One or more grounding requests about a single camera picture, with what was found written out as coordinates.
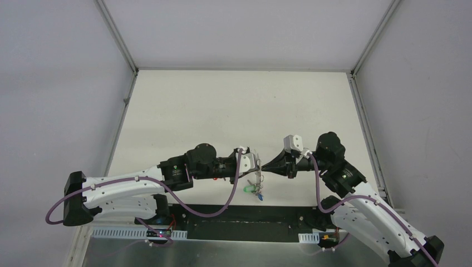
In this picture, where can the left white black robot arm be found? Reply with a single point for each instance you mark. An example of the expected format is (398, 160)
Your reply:
(141, 194)

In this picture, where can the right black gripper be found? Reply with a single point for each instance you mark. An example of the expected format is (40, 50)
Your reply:
(285, 164)

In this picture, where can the right white slotted cable duct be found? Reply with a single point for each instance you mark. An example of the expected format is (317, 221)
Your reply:
(308, 238)

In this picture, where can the large silver carabiner keyring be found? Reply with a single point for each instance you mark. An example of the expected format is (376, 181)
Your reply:
(258, 175)

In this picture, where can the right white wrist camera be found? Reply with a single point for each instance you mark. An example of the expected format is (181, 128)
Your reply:
(293, 144)

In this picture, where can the white slotted cable duct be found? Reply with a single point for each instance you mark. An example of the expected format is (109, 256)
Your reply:
(308, 238)
(119, 232)

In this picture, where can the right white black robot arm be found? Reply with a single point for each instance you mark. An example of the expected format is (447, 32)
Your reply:
(353, 205)

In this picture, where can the left white slotted cable duct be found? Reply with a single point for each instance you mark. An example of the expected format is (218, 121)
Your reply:
(119, 232)

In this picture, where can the key with green tag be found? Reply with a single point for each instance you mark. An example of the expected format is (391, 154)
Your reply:
(250, 189)

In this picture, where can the aluminium frame post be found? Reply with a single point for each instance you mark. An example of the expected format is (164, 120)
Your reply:
(375, 37)
(116, 35)

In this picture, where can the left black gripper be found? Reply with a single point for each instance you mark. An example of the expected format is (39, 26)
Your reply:
(233, 167)

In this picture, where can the right aluminium frame post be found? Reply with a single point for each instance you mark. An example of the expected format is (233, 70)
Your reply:
(375, 37)

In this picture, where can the left aluminium frame post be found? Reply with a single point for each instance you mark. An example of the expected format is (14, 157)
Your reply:
(116, 35)

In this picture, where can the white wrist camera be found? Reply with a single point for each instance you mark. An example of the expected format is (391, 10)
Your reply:
(293, 144)
(247, 160)

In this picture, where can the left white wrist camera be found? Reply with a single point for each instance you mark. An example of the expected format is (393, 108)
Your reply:
(247, 160)

